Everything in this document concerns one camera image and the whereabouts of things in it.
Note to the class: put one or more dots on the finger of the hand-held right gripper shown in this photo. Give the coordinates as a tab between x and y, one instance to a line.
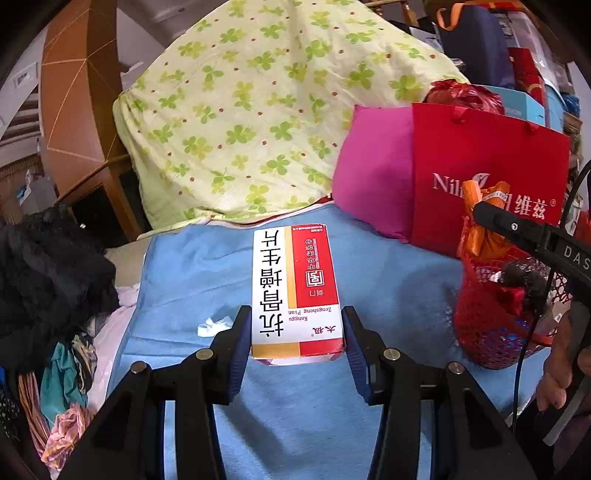
512	226

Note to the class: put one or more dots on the red paper bag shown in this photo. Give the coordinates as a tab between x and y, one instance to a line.
443	152

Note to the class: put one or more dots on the black plastic bag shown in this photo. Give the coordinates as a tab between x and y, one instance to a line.
524	279

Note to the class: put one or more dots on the pile of colourful clothes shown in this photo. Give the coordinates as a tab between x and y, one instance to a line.
64	378

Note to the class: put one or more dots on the white red medicine box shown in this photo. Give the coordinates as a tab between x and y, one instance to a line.
295	295

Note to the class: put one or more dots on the person's right hand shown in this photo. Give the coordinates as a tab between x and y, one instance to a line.
556	369

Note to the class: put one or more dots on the red wrapper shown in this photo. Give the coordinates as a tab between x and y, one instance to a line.
510	299

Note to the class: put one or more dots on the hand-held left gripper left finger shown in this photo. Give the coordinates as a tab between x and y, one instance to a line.
235	355

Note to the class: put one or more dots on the light blue cardboard box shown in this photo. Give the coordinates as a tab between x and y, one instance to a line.
517	104

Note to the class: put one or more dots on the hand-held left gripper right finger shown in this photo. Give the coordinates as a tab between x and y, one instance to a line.
358	360

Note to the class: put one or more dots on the pink pillow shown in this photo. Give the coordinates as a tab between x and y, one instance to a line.
374	180

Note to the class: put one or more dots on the large crumpled red plastic bag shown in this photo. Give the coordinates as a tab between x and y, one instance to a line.
461	94

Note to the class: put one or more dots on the dark wooden cabinet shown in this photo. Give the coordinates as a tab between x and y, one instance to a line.
106	203

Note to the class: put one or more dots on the small white plastic scrap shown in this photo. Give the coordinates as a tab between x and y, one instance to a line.
214	325

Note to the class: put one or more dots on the black fluffy cloth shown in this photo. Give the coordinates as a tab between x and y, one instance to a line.
51	281

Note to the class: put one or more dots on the green clover print quilt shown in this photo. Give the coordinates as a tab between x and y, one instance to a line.
258	115

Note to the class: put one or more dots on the orange wrapper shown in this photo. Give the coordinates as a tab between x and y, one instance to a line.
480	235

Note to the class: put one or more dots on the red plastic mesh basket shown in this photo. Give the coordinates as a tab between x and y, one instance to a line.
485	332

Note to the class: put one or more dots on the blue towel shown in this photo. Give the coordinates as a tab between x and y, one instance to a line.
184	286

